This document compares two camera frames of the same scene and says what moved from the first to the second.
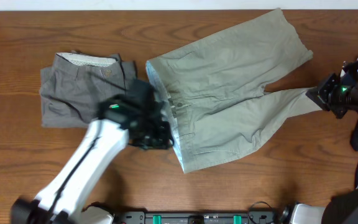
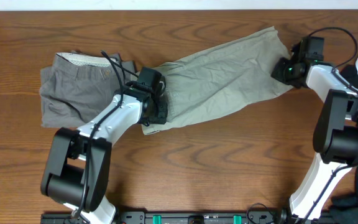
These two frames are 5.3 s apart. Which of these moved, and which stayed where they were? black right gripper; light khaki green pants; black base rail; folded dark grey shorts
Moved: black right gripper; light khaki green pants
Stayed: folded dark grey shorts; black base rail
